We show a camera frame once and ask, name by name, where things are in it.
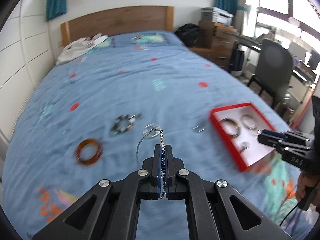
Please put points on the dark blue bag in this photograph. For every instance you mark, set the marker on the dark blue bag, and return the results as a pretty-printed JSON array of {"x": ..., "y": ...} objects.
[{"x": 237, "y": 61}]

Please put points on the thin silver bangle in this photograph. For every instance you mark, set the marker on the thin silver bangle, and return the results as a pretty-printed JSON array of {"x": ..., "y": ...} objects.
[{"x": 243, "y": 123}]

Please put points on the amber bangle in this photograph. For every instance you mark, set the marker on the amber bangle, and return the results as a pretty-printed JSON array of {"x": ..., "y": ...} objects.
[{"x": 96, "y": 158}]

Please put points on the dark green bangle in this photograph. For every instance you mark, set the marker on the dark green bangle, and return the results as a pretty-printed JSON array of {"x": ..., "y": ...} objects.
[{"x": 235, "y": 125}]

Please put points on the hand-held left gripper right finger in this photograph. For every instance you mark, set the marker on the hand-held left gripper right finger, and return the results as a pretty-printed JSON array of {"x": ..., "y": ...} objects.
[{"x": 168, "y": 160}]

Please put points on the white printer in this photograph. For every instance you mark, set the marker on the white printer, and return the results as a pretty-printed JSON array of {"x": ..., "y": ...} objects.
[{"x": 217, "y": 15}]

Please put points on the wooden drawer cabinet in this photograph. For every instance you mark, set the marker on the wooden drawer cabinet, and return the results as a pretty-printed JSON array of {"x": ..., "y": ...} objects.
[{"x": 220, "y": 50}]

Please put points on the window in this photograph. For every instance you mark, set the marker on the window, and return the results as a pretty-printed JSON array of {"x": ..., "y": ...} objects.
[{"x": 275, "y": 0}]

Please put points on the silver wristwatch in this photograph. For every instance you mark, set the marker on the silver wristwatch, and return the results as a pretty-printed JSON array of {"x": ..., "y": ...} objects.
[{"x": 244, "y": 147}]

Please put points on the white cloth bag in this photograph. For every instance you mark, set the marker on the white cloth bag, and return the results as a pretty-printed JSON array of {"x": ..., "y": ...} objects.
[{"x": 75, "y": 50}]

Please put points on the black backpack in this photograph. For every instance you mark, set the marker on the black backpack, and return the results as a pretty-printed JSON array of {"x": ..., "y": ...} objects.
[{"x": 187, "y": 35}]

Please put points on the wooden headboard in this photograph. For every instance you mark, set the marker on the wooden headboard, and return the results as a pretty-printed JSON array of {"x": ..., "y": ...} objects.
[{"x": 117, "y": 22}]

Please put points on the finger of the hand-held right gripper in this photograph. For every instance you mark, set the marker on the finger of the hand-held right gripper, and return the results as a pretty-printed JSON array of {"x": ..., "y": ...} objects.
[
  {"x": 268, "y": 141},
  {"x": 272, "y": 133}
]

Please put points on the grey chair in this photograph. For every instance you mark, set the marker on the grey chair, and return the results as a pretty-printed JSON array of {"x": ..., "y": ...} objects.
[{"x": 275, "y": 65}]

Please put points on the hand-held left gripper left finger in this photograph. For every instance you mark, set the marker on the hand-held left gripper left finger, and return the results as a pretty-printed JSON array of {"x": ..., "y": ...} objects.
[{"x": 158, "y": 160}]

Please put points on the person's right hand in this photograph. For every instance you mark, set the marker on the person's right hand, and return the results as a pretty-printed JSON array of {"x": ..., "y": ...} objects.
[{"x": 303, "y": 187}]

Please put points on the small silver clasp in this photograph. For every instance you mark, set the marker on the small silver clasp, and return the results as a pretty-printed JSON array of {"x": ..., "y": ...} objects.
[{"x": 198, "y": 129}]

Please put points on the white wardrobe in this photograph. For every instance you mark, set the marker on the white wardrobe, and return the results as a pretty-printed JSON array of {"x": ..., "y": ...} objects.
[{"x": 22, "y": 55}]

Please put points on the red cardboard box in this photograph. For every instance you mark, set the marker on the red cardboard box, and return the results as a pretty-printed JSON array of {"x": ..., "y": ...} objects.
[{"x": 252, "y": 156}]

